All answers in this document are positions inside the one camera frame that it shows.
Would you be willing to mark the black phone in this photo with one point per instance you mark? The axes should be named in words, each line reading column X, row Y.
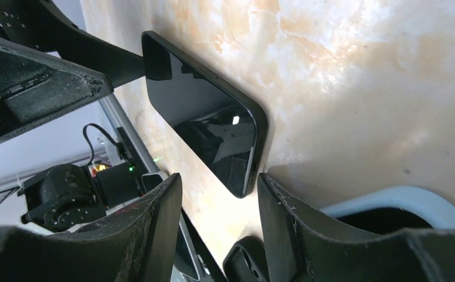
column 224, row 127

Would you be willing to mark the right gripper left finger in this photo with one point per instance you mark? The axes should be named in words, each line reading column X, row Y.
column 135, row 243

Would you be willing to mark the black phone case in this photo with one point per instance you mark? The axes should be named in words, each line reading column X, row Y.
column 246, row 261

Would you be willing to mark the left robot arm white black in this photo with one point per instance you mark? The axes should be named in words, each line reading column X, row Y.
column 54, row 200

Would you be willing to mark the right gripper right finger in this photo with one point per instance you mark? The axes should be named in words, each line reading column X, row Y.
column 304, row 244

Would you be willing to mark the light blue phone case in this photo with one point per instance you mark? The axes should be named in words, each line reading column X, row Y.
column 431, row 207

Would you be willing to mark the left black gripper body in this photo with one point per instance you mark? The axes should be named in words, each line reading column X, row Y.
column 50, row 67

